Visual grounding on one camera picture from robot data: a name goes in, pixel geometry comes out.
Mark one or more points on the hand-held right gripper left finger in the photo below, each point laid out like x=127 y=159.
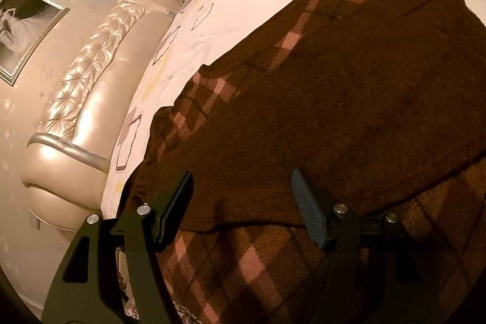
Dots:
x=177 y=211

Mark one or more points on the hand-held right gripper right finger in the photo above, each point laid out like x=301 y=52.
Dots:
x=308 y=211

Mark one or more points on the brown argyle sweater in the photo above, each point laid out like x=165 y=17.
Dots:
x=341 y=88

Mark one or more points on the cream tufted bed headboard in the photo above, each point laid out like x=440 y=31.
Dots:
x=114 y=81

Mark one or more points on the white patterned bed sheet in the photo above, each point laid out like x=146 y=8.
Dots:
x=227 y=5

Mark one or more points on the white wall socket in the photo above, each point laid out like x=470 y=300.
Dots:
x=36 y=223

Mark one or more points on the framed black-and-white wall picture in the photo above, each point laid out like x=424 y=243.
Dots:
x=22 y=28

